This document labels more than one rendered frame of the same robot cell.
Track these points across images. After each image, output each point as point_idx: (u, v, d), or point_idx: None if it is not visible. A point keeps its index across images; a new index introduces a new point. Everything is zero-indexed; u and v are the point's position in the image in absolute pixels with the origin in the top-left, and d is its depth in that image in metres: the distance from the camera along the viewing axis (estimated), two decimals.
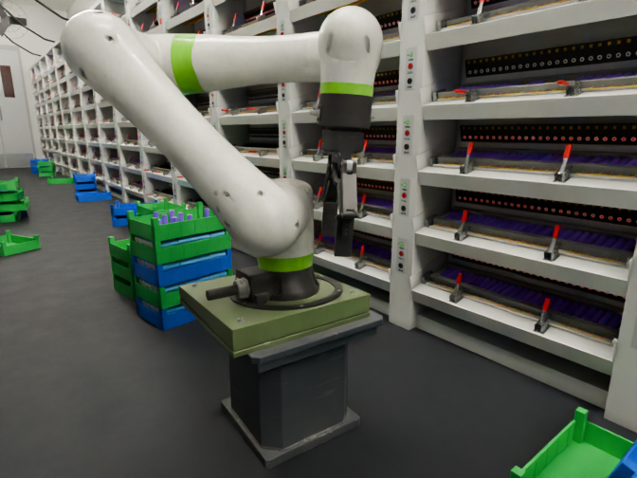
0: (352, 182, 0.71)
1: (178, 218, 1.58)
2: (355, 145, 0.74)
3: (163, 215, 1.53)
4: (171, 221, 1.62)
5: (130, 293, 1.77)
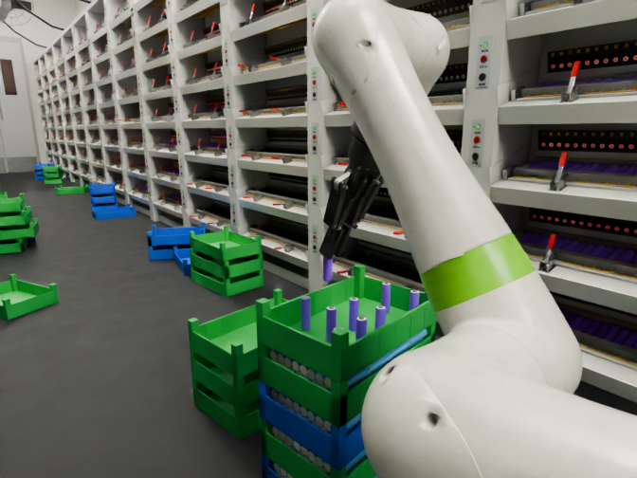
0: (369, 191, 0.81)
1: (349, 310, 0.81)
2: None
3: (332, 310, 0.76)
4: (325, 270, 0.84)
5: (231, 424, 1.01)
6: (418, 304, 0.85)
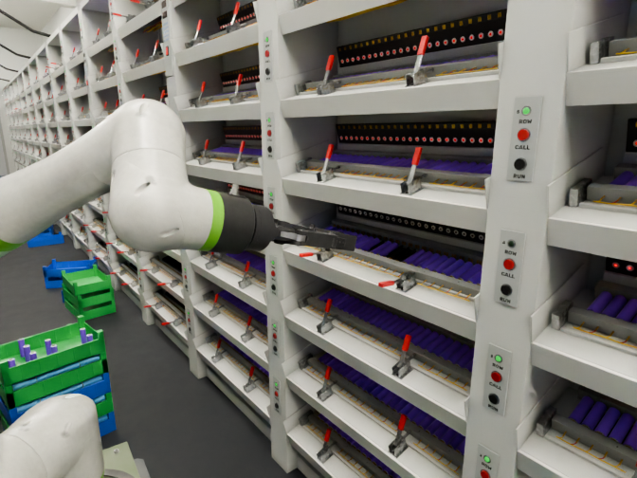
0: None
1: (45, 346, 1.47)
2: None
3: (25, 347, 1.41)
4: (419, 256, 0.98)
5: None
6: None
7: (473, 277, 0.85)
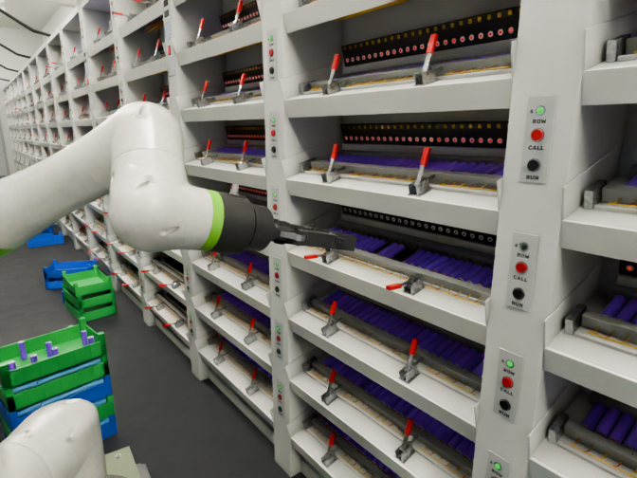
0: None
1: (45, 348, 1.45)
2: None
3: (407, 262, 0.96)
4: (427, 258, 0.96)
5: None
6: None
7: (482, 280, 0.83)
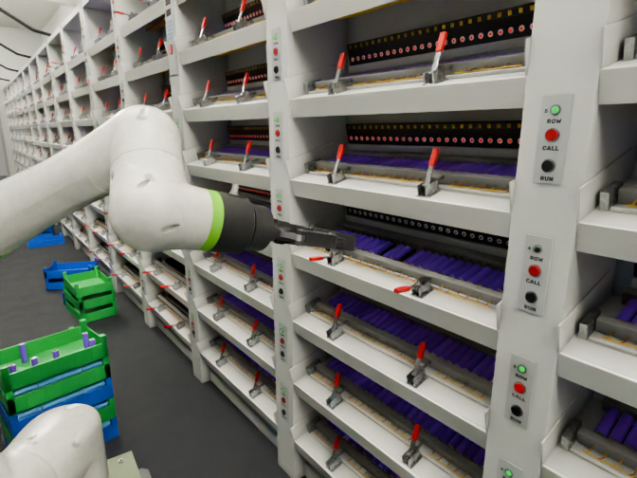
0: None
1: None
2: None
3: (413, 264, 0.94)
4: (434, 260, 0.95)
5: None
6: (94, 346, 1.47)
7: (492, 283, 0.81)
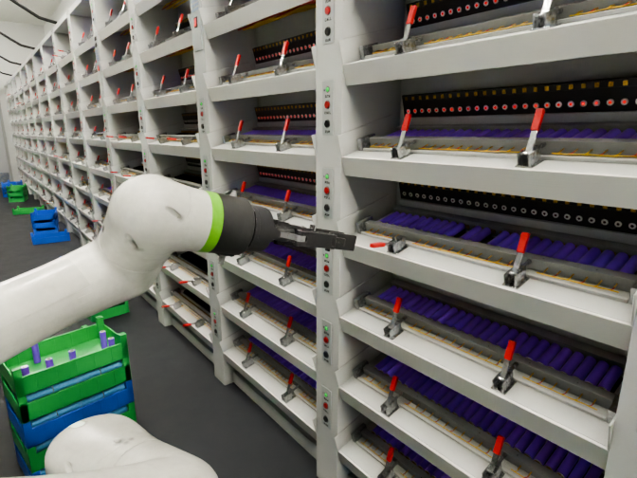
0: (314, 237, 0.71)
1: None
2: (268, 222, 0.68)
3: (501, 247, 0.82)
4: None
5: None
6: None
7: (610, 265, 0.69)
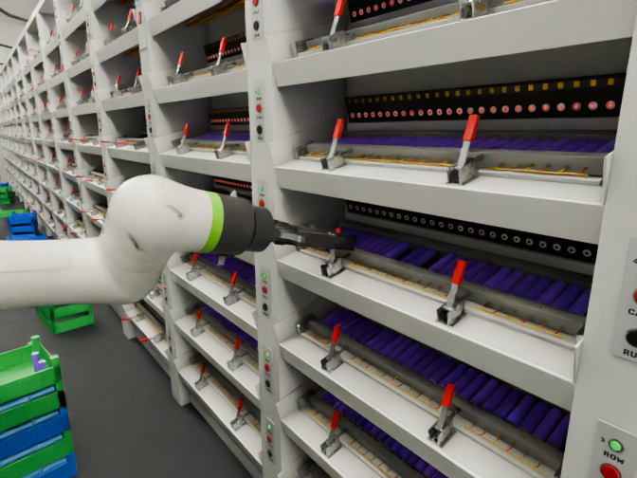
0: (314, 237, 0.71)
1: None
2: (268, 222, 0.68)
3: (443, 273, 0.71)
4: (469, 267, 0.72)
5: None
6: None
7: (559, 301, 0.58)
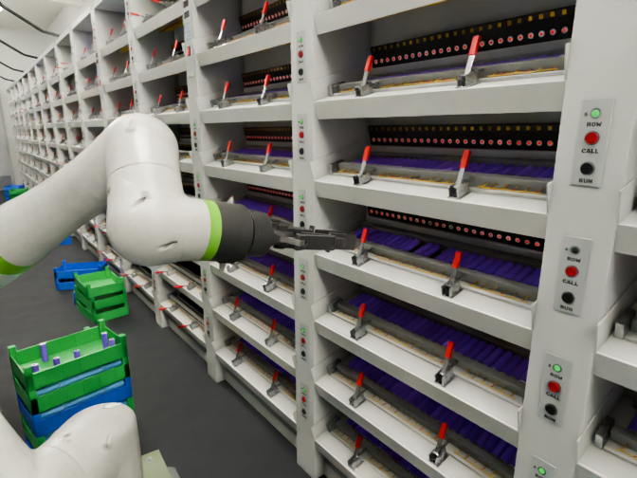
0: (313, 240, 0.71)
1: None
2: (266, 228, 0.68)
3: (445, 262, 0.96)
4: (464, 257, 0.97)
5: None
6: None
7: (527, 279, 0.83)
